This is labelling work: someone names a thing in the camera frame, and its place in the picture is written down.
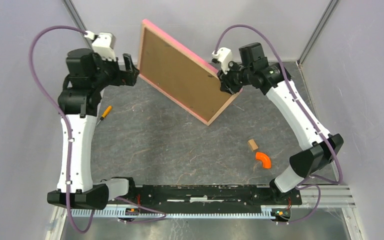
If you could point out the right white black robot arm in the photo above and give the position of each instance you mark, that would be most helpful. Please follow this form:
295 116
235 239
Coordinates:
318 145

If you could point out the orange handled screwdriver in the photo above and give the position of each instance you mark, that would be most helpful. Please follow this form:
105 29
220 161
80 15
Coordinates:
104 114

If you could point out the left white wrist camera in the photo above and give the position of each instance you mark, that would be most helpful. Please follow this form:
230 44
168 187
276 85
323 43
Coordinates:
103 44

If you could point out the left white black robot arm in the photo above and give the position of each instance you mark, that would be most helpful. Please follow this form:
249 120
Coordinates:
88 75

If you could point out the small wooden block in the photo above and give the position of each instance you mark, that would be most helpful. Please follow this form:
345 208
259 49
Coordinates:
252 145

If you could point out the orange curved pipe piece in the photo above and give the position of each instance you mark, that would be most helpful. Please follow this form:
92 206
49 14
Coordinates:
264 159

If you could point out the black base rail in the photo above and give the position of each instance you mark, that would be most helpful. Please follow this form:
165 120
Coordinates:
210 198

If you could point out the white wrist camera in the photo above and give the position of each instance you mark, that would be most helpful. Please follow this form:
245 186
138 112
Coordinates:
223 56
103 44

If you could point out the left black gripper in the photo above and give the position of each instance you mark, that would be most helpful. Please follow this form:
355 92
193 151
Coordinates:
127 77

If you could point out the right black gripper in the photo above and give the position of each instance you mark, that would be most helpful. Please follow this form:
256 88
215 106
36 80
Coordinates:
228 84

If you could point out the pink wooden photo frame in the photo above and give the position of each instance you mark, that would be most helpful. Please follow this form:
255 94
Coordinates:
180 74

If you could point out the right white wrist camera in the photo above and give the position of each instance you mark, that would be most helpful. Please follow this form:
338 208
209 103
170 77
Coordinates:
223 56

